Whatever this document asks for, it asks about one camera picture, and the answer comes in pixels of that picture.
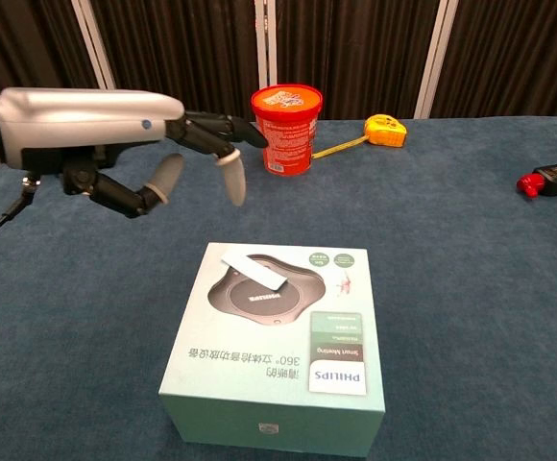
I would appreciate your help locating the white Philips speaker box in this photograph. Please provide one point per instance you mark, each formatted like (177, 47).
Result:
(259, 355)

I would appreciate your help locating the red instant noodle cup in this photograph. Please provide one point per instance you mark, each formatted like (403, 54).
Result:
(289, 144)

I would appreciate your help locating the dark blue table cloth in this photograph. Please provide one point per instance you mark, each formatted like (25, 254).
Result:
(67, 312)

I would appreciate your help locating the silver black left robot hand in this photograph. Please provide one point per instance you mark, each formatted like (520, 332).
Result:
(91, 120)

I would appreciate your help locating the small pale strip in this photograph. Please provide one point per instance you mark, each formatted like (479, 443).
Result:
(254, 273)

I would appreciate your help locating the black pleated curtain panel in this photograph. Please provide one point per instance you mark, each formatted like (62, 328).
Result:
(24, 48)
(182, 48)
(355, 53)
(523, 57)

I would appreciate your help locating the yellow tape measure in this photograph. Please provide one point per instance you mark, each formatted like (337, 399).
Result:
(385, 130)

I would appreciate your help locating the white partition post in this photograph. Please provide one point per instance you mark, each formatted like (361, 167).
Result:
(436, 57)
(266, 43)
(95, 48)

